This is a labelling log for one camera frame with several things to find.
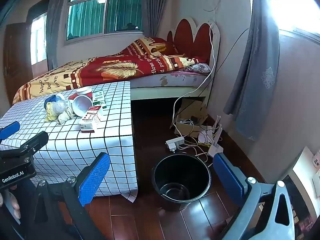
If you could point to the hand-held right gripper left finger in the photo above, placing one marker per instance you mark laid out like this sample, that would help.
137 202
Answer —
96 175

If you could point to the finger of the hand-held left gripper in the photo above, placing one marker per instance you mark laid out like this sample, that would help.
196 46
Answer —
10 130
32 141

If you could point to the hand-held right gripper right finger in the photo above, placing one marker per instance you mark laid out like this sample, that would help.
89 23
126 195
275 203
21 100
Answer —
228 177

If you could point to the cream yellow cloth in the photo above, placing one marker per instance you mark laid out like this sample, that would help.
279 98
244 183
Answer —
63 116

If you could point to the clear plastic bag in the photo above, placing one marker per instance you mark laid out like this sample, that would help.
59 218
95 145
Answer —
59 105

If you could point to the black plastic bucket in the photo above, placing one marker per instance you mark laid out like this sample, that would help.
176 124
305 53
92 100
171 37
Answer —
180 170

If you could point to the blue patterned paper cup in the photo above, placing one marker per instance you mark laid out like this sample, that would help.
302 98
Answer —
60 96

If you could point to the red white carton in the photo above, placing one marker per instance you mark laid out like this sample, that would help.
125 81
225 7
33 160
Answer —
90 121

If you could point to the green white milk carton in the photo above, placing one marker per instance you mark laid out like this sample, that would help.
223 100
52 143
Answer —
98 98

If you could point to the person's left hand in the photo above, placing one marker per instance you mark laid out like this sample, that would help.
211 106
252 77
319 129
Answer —
10 201

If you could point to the person's dark blue clothing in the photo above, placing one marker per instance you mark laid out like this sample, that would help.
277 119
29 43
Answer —
25 197

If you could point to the checkered white tablecloth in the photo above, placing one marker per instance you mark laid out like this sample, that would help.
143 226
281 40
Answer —
112 130

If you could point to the crushed red paper cup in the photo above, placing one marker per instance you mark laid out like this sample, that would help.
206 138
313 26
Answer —
72 96

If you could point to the white power strip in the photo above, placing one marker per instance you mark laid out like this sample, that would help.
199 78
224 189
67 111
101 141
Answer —
175 142

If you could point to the black power adapter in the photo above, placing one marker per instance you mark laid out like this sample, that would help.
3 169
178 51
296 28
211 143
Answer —
194 119

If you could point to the brown wooden door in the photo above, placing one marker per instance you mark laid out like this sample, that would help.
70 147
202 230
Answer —
17 60

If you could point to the open cardboard box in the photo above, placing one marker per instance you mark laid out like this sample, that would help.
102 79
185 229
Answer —
197 113

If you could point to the white cabinet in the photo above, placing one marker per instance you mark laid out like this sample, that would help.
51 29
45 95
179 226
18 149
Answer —
303 170

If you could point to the dark framed window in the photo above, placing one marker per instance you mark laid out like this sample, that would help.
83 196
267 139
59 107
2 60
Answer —
37 40

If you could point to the red printed blanket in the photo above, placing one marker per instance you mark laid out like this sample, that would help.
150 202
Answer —
100 70

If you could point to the grey curtain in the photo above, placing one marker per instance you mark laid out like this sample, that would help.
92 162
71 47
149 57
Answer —
156 5
257 80
56 17

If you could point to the grey floral mattress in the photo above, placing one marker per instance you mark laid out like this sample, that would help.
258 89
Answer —
175 80

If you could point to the purple floral pillow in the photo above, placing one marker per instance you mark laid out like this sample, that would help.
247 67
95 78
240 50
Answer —
198 68

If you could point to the white framed window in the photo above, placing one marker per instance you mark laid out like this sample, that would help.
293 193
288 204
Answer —
85 17

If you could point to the red printed pillow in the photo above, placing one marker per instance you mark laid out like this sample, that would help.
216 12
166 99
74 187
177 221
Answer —
150 45

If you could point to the white red bed frame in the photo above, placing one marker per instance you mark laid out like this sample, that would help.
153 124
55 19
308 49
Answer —
197 42

